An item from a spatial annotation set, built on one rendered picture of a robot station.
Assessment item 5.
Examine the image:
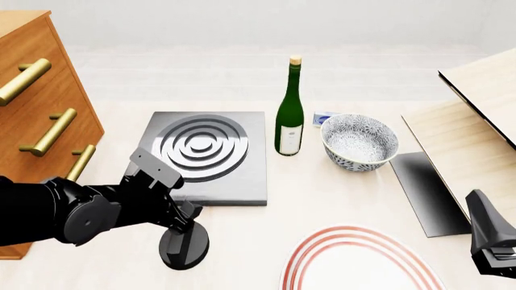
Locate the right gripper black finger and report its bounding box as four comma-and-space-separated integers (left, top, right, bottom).
464, 188, 516, 252

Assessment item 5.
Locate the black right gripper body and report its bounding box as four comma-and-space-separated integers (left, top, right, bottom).
470, 242, 516, 278

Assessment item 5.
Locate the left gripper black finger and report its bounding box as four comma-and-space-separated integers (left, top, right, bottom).
179, 201, 205, 224
164, 225, 191, 255

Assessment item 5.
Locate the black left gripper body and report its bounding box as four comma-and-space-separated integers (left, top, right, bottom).
155, 192, 195, 237

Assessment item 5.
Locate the round black stove knob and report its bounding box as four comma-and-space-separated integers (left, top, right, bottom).
158, 219, 211, 271

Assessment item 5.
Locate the flat black stove plate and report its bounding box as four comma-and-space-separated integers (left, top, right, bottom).
125, 110, 268, 208

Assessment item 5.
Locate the white plate with red rings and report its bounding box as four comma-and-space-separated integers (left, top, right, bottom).
278, 223, 447, 290

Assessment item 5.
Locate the wooden cabinet drawer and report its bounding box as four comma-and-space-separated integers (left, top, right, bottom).
0, 120, 106, 186
0, 64, 89, 163
0, 16, 69, 115

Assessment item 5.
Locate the green glass wine bottle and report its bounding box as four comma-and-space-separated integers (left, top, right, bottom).
275, 54, 306, 157

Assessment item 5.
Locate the pale wood microwave oven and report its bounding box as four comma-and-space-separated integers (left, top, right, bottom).
437, 48, 516, 151

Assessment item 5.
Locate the blue patterned white bowl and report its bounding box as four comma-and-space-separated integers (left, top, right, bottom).
319, 113, 400, 174

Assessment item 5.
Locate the small blue white box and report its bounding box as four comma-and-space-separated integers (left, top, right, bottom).
313, 110, 344, 126

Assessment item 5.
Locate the wooden cabinet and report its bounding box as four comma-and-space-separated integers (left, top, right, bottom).
0, 10, 106, 261

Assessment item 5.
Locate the brass drawer handle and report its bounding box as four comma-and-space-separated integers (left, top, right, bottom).
65, 143, 98, 183
0, 58, 52, 107
19, 107, 78, 158

